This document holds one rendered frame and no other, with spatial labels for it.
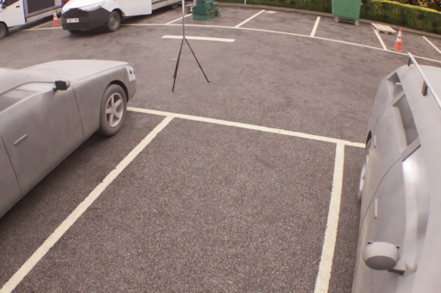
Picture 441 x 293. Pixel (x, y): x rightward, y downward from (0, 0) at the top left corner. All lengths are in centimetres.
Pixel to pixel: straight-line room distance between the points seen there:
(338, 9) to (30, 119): 1201
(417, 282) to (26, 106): 330
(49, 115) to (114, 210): 114
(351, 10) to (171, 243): 1194
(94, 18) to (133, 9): 139
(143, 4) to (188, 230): 916
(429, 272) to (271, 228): 191
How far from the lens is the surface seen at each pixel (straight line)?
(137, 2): 1149
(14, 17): 1524
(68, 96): 381
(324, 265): 294
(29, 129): 341
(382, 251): 155
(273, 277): 279
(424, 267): 162
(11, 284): 309
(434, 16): 1617
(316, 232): 320
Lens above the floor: 217
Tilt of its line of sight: 29 degrees down
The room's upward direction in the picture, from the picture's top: straight up
